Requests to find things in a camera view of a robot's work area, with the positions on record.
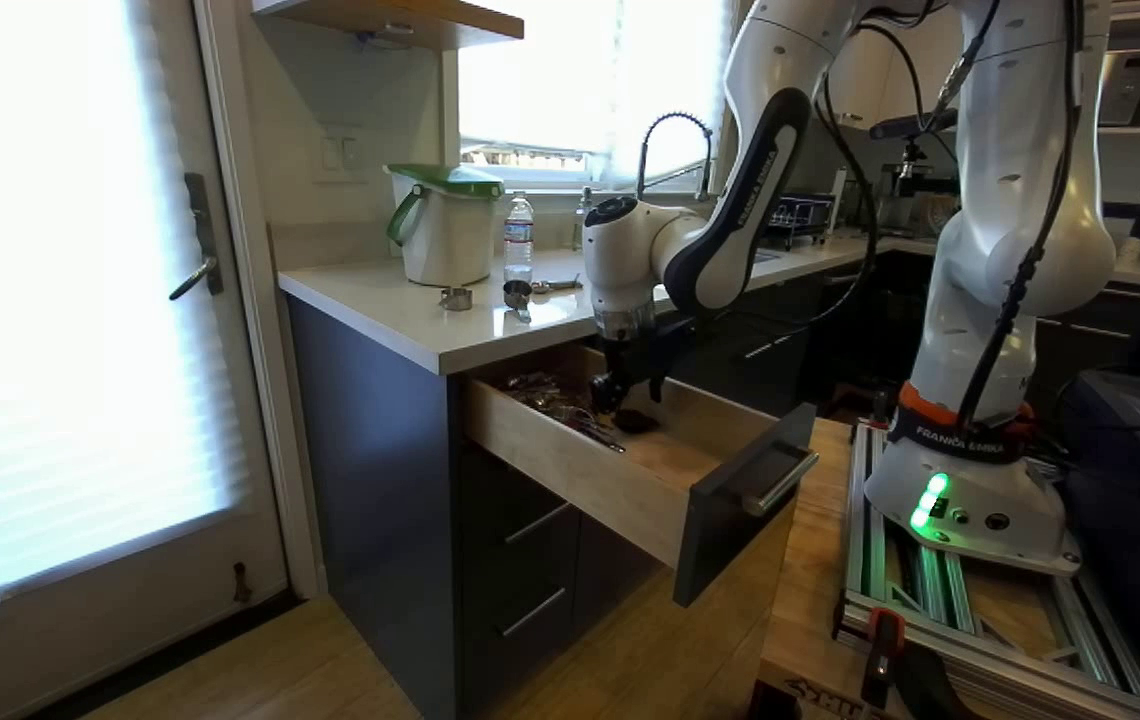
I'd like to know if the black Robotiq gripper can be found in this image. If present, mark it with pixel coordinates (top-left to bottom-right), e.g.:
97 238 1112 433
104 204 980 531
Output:
588 315 698 420

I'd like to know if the wooden drawer dark front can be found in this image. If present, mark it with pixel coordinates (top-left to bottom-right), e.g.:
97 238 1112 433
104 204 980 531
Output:
465 337 820 611

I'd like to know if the dark counter base cabinet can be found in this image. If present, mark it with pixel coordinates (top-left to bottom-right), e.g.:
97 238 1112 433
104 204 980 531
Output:
671 245 961 433

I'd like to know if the dark kitchen island cabinet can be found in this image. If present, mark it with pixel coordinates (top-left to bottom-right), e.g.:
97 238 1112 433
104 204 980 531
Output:
283 295 685 720

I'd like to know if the bright kitchen window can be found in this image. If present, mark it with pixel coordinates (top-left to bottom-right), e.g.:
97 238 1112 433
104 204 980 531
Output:
454 0 744 193

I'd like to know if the wide steel measuring cup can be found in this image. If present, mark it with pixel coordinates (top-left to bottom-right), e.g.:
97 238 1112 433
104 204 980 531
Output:
500 369 574 418

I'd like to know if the clear glass bottle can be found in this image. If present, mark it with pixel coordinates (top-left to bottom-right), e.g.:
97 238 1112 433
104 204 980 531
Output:
573 183 601 251

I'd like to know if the clear plastic water bottle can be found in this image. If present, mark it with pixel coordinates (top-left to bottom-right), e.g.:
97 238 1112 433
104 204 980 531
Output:
500 193 538 290

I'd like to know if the white electric kettle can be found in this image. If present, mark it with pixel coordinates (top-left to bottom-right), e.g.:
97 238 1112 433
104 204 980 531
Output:
382 162 508 294

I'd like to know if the black countertop appliance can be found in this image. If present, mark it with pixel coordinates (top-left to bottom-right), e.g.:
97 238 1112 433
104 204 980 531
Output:
764 193 844 247

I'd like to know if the black arched faucet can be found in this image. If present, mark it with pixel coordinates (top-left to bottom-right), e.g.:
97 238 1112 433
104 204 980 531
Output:
631 109 718 207

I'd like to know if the red black clamp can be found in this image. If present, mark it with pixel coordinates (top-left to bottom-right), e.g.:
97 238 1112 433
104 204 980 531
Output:
856 607 913 713

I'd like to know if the white door with blinds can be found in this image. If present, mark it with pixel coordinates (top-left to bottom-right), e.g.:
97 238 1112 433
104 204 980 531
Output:
0 0 329 720

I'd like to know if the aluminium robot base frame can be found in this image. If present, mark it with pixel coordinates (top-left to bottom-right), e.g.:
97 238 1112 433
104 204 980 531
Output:
832 418 1140 720

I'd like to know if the white wall outlet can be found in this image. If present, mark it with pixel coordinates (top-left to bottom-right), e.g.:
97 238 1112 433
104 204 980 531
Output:
323 130 370 178

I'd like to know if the black camera on stand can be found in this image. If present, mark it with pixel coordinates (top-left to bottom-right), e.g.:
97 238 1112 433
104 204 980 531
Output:
864 109 969 238

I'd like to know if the wooden wall shelf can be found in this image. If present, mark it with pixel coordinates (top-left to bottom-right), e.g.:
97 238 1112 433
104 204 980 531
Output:
247 0 527 57

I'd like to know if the dark lever door handle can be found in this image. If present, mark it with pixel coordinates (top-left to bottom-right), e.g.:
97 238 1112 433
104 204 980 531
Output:
165 171 228 308

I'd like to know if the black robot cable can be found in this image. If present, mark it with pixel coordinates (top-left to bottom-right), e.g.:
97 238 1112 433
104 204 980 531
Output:
807 0 1092 433

